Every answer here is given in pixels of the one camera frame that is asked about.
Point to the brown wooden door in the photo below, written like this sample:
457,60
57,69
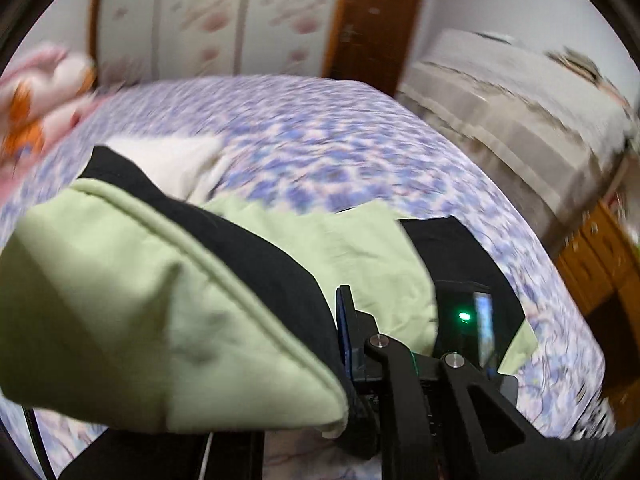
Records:
380,25

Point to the pink bear print blanket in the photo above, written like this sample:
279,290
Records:
35,100

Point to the white fleece cloth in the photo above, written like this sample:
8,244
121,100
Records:
165,160

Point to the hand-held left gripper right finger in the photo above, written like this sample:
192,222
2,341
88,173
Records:
344,330

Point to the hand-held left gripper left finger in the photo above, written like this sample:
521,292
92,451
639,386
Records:
150,460

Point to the green and black hooded jacket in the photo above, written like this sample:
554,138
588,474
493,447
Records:
125,285

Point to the orange wooden cabinet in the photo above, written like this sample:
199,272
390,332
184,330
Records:
600,260

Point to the floral panel wardrobe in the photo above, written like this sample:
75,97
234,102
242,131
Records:
210,15

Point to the bed with purple floral sheet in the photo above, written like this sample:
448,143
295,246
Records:
325,135

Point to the beige lace covered bed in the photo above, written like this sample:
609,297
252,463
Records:
510,110

